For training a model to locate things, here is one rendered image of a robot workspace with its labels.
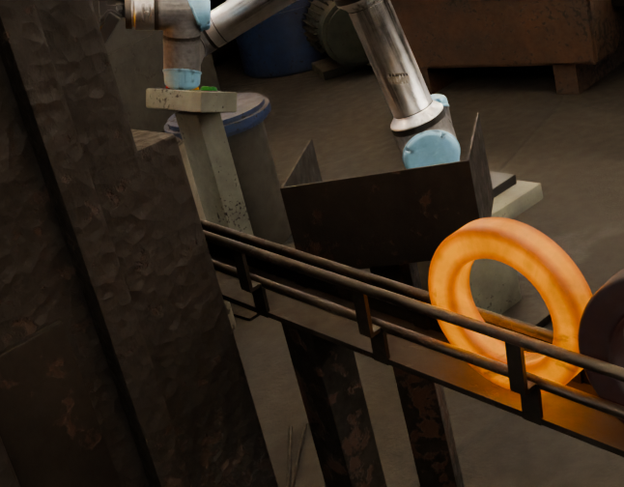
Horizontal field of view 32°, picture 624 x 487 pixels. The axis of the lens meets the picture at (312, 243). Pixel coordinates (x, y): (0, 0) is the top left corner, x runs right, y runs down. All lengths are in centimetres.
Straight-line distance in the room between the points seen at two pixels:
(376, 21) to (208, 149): 74
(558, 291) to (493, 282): 145
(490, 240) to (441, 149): 115
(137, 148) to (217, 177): 147
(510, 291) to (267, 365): 60
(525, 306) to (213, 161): 85
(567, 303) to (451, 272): 14
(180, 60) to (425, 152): 52
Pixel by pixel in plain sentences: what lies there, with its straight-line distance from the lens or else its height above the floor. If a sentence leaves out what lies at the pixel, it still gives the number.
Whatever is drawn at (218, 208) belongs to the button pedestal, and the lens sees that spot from 279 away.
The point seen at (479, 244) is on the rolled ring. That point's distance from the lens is 107.
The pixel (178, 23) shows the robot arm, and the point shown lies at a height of 85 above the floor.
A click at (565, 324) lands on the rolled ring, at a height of 69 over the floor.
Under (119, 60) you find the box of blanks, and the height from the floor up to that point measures 45.
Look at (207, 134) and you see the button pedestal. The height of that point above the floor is 49.
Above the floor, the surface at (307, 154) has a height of 71.
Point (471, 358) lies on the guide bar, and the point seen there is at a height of 64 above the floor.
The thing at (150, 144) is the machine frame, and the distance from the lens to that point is 130.
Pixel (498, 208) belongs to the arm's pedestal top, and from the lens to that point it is 238.
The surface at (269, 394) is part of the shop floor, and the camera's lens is 247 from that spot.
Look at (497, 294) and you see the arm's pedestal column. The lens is 251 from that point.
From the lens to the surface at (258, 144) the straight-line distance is 315.
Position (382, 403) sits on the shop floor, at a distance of 233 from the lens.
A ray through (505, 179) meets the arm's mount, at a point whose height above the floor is 32.
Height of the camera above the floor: 120
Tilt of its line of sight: 22 degrees down
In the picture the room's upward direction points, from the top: 14 degrees counter-clockwise
